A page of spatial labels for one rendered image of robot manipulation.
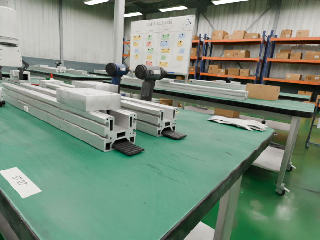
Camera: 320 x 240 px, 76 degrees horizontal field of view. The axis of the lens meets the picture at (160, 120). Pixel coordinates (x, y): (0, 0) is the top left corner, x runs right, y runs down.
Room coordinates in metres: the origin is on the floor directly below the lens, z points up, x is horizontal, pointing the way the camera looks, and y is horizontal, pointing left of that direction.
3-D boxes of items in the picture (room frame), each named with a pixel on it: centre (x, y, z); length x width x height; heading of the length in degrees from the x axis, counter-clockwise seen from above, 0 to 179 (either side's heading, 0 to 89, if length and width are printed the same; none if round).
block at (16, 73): (1.85, 1.28, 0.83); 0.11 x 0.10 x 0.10; 144
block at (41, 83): (1.15, 0.64, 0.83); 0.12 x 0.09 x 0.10; 141
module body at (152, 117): (0.88, 0.29, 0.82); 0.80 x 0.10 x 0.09; 51
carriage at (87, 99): (0.58, 0.21, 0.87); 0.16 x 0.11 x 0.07; 51
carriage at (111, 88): (0.88, 0.29, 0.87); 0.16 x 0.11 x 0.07; 51
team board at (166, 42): (4.20, 0.15, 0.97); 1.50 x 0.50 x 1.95; 53
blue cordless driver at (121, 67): (1.09, 0.23, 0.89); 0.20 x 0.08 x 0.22; 161
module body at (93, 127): (0.73, 0.41, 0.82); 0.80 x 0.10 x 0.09; 51
